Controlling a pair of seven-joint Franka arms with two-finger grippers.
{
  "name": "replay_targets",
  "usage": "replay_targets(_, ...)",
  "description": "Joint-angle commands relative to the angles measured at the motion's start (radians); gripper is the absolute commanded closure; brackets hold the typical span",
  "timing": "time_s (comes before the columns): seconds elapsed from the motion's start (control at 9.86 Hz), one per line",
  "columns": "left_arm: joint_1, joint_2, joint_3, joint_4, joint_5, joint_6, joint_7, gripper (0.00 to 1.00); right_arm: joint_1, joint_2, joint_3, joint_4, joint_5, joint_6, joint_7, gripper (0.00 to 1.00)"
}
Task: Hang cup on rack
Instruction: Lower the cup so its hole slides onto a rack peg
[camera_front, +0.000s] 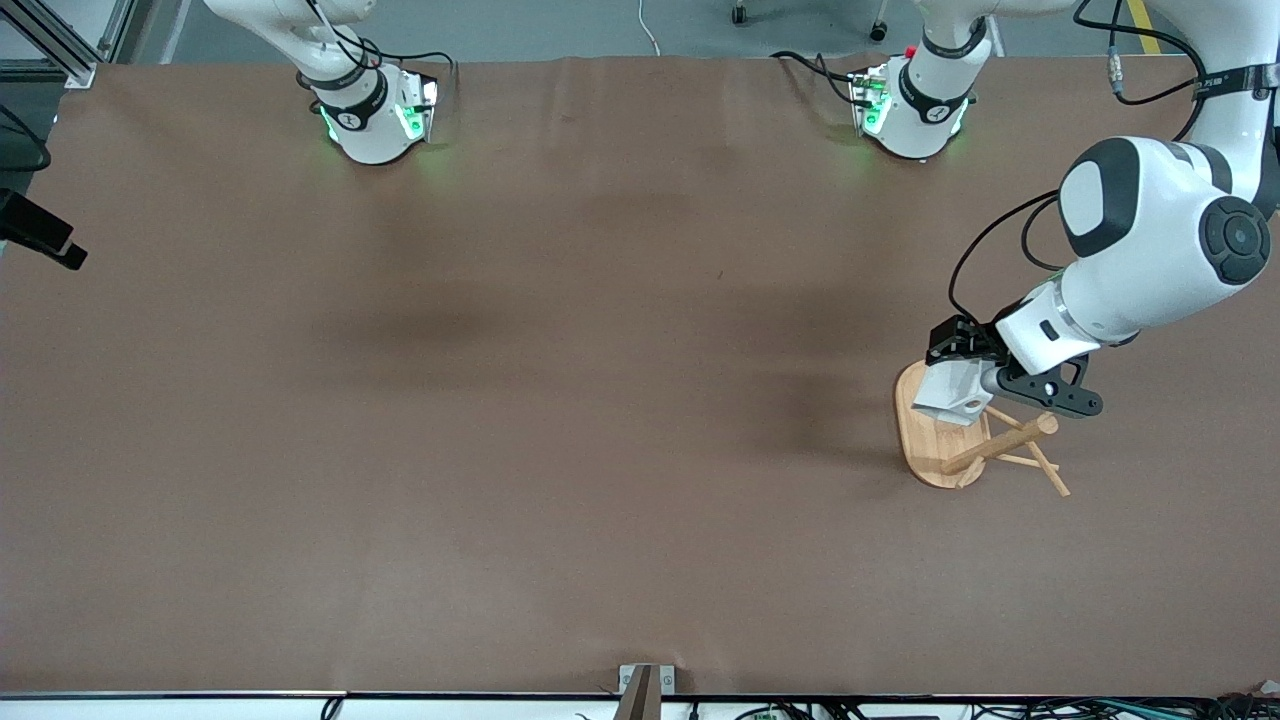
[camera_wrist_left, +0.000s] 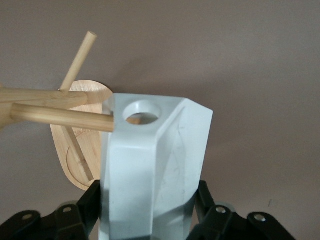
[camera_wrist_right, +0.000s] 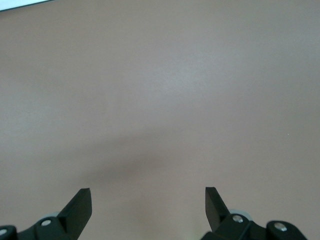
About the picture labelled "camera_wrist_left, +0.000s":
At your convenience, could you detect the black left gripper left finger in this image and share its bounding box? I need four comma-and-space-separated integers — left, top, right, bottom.
0, 179, 104, 240

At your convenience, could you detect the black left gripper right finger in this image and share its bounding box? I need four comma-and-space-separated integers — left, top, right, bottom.
191, 179, 300, 240

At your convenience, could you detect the white faceted cup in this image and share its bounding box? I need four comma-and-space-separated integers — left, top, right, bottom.
98, 92, 215, 240

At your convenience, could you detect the wooden cup rack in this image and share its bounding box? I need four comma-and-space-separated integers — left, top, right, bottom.
0, 30, 116, 190

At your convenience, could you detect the brown table cover sheet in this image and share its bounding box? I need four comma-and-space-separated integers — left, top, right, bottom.
0, 0, 320, 240

